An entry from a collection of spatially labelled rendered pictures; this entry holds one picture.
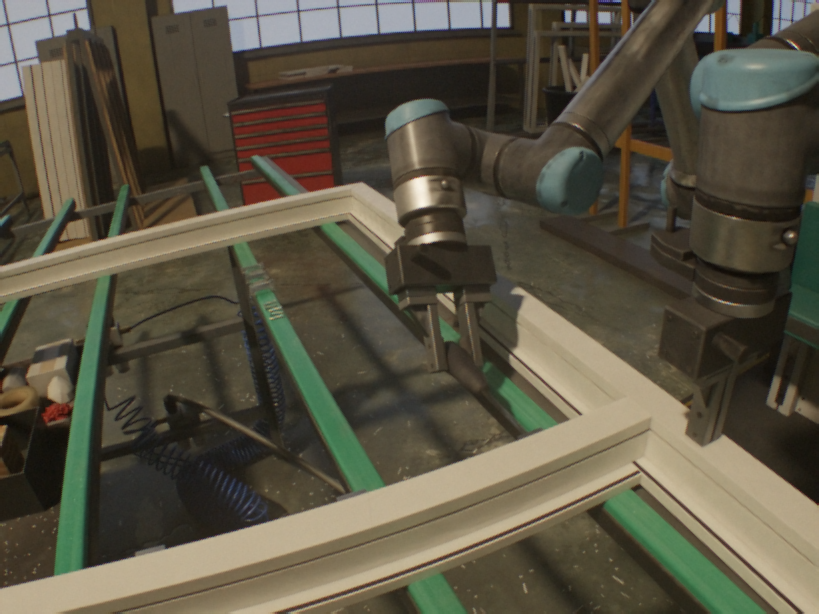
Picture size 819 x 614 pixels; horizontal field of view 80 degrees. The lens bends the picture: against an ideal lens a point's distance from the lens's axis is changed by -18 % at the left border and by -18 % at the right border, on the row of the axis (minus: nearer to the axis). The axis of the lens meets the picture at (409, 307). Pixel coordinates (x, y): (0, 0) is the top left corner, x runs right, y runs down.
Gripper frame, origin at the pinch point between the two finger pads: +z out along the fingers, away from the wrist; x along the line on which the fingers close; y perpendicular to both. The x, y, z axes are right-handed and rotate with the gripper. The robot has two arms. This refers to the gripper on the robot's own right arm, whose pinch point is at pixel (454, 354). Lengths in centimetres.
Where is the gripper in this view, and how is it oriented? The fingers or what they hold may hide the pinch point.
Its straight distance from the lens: 71.7
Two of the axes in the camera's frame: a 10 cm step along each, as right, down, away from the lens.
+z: 1.4, 9.7, -2.0
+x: 9.2, -0.5, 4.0
